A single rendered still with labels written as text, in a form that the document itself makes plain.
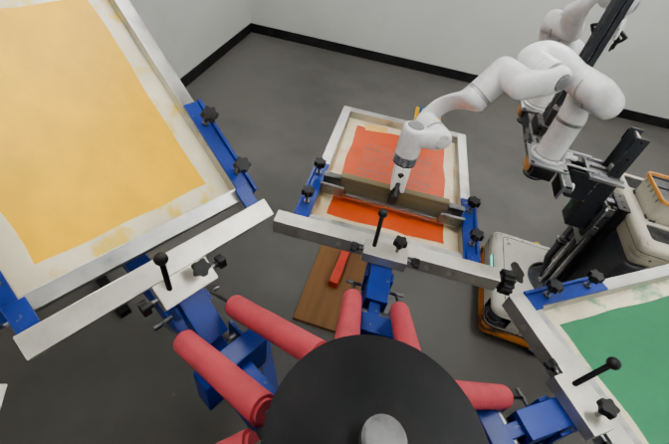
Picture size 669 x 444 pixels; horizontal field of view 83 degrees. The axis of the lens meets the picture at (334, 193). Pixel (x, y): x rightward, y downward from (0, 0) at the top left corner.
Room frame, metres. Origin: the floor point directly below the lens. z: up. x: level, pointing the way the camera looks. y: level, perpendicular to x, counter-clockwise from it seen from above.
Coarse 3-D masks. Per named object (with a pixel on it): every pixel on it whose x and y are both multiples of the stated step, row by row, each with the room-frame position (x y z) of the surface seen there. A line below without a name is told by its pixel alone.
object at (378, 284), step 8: (368, 272) 0.68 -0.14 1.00; (376, 272) 0.66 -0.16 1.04; (384, 272) 0.66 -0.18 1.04; (368, 280) 0.63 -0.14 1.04; (376, 280) 0.63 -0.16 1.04; (384, 280) 0.63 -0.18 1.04; (368, 288) 0.60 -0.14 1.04; (376, 288) 0.60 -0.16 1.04; (384, 288) 0.61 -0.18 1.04; (368, 296) 0.58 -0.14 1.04; (376, 296) 0.58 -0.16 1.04; (384, 296) 0.58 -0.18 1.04; (368, 304) 0.57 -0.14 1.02; (384, 304) 0.56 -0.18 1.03
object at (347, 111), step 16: (352, 112) 1.59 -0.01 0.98; (368, 112) 1.60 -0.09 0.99; (336, 128) 1.42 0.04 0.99; (400, 128) 1.57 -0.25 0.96; (336, 144) 1.30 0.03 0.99; (464, 144) 1.49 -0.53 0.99; (464, 160) 1.36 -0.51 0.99; (464, 176) 1.25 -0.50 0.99; (320, 192) 1.03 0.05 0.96; (464, 192) 1.15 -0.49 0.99; (336, 224) 0.85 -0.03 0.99
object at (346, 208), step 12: (360, 132) 1.48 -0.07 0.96; (372, 132) 1.50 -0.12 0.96; (360, 144) 1.38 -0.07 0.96; (384, 144) 1.42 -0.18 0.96; (396, 144) 1.44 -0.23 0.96; (348, 156) 1.28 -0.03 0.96; (348, 168) 1.20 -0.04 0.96; (336, 204) 0.98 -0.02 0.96; (348, 204) 1.00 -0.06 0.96; (360, 204) 1.01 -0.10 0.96; (372, 204) 1.02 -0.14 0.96; (336, 216) 0.93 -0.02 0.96; (348, 216) 0.94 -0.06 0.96; (360, 216) 0.95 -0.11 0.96; (372, 216) 0.96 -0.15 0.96
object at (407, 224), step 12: (432, 156) 1.40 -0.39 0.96; (432, 168) 1.31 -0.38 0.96; (432, 180) 1.23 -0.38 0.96; (444, 180) 1.24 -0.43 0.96; (432, 192) 1.15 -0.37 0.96; (396, 216) 0.98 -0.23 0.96; (408, 216) 0.99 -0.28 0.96; (396, 228) 0.92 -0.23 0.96; (408, 228) 0.93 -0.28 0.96; (420, 228) 0.95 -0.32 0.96; (432, 228) 0.96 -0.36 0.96; (432, 240) 0.90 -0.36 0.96
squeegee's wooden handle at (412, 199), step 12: (348, 180) 1.01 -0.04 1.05; (360, 180) 1.01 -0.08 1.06; (372, 180) 1.02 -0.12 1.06; (348, 192) 1.01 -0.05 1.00; (360, 192) 1.01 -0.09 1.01; (372, 192) 1.00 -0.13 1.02; (384, 192) 1.00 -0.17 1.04; (408, 192) 1.00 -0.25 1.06; (420, 192) 1.01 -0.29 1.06; (396, 204) 1.00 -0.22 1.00; (408, 204) 0.99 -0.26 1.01; (420, 204) 0.99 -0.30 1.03; (432, 204) 0.98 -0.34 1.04; (444, 204) 0.98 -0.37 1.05
